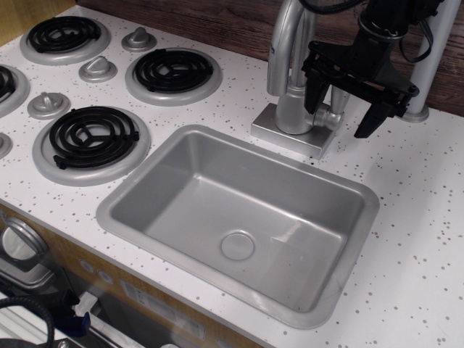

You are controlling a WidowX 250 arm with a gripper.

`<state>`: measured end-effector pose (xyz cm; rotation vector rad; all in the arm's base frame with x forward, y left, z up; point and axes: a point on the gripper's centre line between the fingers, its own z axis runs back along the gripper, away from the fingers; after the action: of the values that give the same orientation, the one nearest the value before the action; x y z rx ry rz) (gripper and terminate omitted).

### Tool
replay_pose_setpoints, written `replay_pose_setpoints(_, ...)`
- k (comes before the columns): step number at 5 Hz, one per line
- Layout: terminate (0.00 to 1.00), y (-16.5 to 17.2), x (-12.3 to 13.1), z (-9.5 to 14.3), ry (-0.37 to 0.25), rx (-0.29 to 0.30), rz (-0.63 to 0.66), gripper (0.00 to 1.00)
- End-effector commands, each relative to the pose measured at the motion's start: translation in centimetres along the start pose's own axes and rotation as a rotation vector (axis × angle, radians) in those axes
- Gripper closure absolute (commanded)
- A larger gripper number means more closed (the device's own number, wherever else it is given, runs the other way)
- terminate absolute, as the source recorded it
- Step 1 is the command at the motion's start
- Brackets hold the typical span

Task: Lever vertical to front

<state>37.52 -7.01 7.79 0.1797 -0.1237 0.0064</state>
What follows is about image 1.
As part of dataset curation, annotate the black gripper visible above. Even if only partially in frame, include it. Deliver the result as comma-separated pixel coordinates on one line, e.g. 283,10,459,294
302,29,419,138

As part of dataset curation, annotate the silver faucet lever handle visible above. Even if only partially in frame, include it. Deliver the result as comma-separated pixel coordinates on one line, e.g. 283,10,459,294
330,86,351,115

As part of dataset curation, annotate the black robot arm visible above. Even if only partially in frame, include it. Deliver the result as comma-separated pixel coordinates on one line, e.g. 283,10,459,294
302,1,440,138

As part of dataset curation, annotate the silver toy faucet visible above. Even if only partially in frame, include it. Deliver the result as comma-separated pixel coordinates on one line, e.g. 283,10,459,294
251,0,344,160

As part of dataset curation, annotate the grey support pole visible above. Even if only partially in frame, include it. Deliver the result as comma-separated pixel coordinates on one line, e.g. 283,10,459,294
401,0,461,123

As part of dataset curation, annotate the grey toy sink basin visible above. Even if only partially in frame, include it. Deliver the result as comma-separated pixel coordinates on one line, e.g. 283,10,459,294
96,125,380,329

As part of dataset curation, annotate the back right stove burner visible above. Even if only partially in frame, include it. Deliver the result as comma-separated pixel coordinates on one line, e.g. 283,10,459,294
125,48,222,107

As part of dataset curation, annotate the silver knob back right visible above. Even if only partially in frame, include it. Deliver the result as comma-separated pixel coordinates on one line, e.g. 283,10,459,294
121,27,157,52

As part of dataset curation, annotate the silver knob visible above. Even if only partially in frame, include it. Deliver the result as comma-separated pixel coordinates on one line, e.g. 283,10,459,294
27,92,70,120
78,56,117,83
121,27,157,52

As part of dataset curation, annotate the silver knob middle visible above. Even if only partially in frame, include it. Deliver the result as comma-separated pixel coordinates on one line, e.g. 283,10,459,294
78,56,117,83

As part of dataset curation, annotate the front right stove burner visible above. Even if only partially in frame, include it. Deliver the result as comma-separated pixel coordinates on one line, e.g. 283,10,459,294
33,107,151,187

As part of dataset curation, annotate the back left stove burner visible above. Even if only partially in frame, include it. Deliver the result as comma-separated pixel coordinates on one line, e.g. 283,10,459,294
20,16,111,66

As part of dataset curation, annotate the silver knob front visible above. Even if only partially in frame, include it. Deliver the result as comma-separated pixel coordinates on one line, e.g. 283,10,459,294
27,92,70,120

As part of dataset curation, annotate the left edge stove burner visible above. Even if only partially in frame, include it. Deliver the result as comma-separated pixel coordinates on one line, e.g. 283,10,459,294
1,65,30,117

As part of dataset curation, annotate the silver knob left edge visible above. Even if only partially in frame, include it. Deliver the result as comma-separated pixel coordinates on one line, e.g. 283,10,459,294
0,133,12,159

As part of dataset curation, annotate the blue clamp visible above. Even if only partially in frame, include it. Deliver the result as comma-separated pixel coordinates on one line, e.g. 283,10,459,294
70,312,91,337

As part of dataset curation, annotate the silver oven dial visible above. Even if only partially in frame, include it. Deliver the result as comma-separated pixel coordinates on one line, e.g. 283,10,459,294
1,217,49,272

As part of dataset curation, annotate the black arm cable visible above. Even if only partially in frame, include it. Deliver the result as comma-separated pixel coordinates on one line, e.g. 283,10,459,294
302,0,367,16

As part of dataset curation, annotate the silver oven door handle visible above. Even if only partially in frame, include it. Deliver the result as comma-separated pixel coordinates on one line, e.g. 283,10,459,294
1,259,55,292

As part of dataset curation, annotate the black cable lower left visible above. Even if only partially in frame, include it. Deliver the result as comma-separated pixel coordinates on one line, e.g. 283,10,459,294
0,295,55,348

